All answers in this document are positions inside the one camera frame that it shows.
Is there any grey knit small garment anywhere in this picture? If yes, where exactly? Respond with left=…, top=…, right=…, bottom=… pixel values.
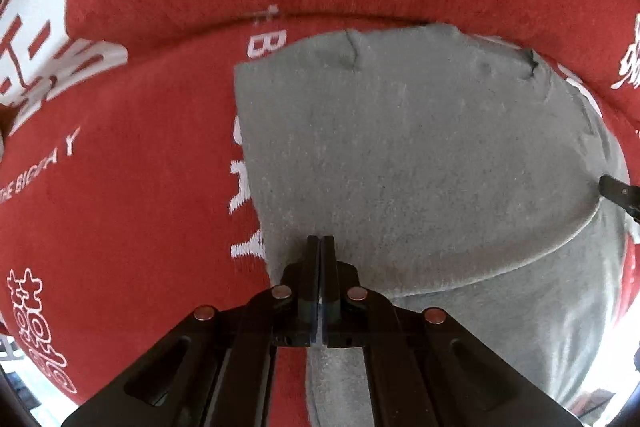
left=234, top=25, right=629, bottom=406

